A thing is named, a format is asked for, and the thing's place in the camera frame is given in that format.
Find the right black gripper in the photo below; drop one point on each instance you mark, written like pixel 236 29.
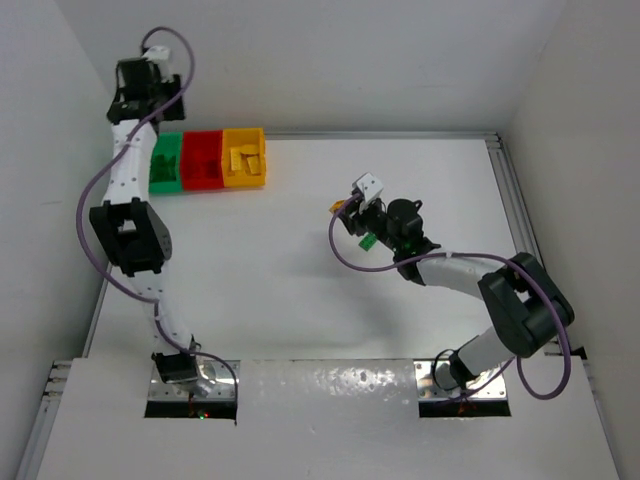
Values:
pixel 357 220

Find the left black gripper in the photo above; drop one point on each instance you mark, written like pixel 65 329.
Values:
pixel 145 110

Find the green studded lego plate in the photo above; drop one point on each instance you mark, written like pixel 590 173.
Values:
pixel 368 242

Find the small yellow lego piece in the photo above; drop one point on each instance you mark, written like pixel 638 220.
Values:
pixel 235 160

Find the yellow lego brick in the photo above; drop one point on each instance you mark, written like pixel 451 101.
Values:
pixel 252 165

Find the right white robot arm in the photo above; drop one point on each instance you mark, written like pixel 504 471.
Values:
pixel 526 308

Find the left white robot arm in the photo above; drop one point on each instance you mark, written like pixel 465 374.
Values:
pixel 132 234

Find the green plastic bin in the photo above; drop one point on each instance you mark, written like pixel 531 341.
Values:
pixel 165 164

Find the red plastic bin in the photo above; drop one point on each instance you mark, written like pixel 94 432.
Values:
pixel 200 163

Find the yellow plastic bin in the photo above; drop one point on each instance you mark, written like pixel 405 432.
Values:
pixel 250 141

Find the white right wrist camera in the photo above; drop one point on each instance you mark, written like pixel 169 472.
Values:
pixel 367 188

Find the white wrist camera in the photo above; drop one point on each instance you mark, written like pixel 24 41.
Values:
pixel 367 188
pixel 158 54

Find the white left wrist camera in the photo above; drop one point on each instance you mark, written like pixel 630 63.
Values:
pixel 158 54

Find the aluminium frame rail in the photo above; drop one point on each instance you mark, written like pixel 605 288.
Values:
pixel 517 215

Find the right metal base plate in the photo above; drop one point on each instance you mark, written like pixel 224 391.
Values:
pixel 488 386

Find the metal base plate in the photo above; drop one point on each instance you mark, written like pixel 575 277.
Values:
pixel 214 384
pixel 488 386

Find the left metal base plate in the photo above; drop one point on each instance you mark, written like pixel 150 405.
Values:
pixel 214 384

